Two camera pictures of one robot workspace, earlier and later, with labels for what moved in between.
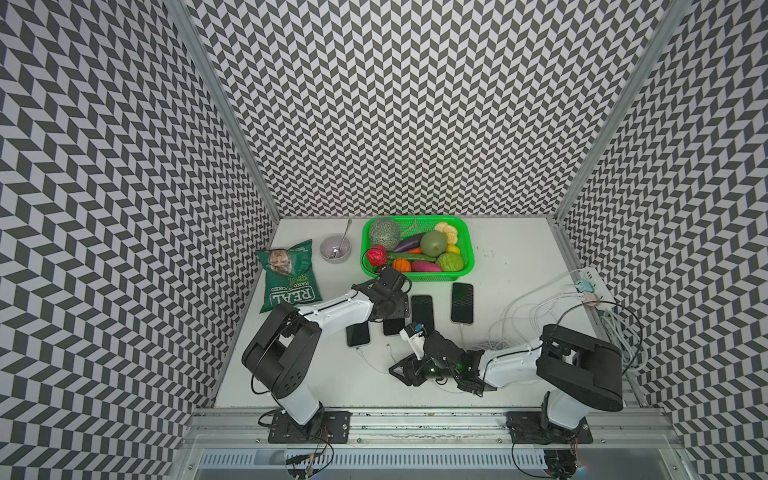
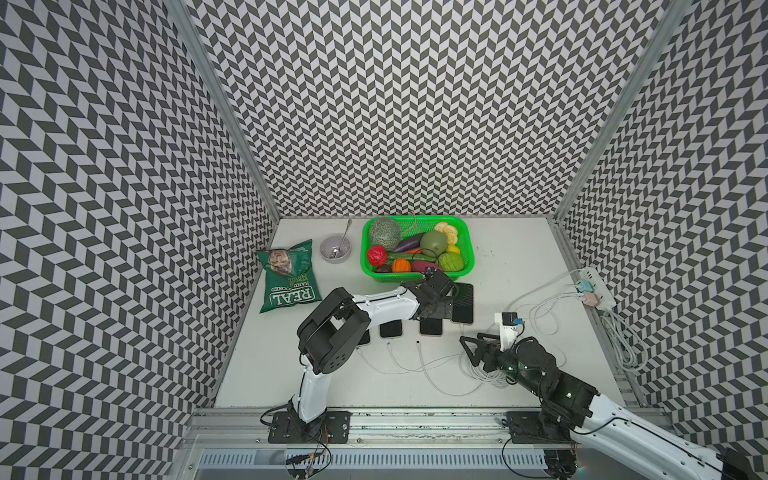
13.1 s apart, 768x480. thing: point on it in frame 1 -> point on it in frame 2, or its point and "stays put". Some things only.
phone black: (462, 305) stays put
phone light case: (392, 326) stays put
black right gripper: (409, 365) -> (482, 347)
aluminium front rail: (430, 428) stays put
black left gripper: (402, 306) -> (444, 308)
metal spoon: (336, 249) stays put
